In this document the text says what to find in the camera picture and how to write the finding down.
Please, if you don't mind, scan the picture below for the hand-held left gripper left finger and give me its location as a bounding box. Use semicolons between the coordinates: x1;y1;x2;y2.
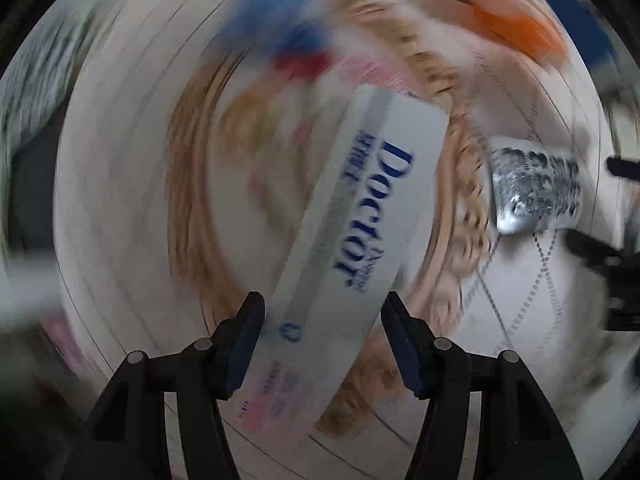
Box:
62;291;266;480

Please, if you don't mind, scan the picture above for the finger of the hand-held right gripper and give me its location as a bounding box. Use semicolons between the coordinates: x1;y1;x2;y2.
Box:
606;156;640;179
567;229;640;333

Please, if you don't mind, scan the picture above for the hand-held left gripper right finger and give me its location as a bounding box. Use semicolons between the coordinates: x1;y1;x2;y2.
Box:
381;291;586;480

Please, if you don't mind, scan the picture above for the silver blister pack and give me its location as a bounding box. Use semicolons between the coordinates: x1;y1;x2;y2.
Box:
490;135;583;235

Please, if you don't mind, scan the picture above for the long white toothpaste box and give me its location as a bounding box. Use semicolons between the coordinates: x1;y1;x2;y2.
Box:
232;85;448;446

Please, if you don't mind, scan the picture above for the blue cushion pad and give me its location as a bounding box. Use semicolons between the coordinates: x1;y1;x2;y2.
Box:
525;0;618;68

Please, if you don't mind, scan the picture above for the orange packet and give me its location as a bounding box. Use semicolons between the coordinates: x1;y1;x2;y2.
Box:
470;2;568;61

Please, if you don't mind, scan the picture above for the round woven basket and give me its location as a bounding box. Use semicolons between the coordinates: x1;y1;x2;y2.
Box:
52;0;626;480

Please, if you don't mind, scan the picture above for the pink box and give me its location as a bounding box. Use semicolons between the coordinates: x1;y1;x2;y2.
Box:
340;55;408;96

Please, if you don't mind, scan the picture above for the crumpled blue glove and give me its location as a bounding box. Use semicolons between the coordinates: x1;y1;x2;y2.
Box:
232;0;336;68

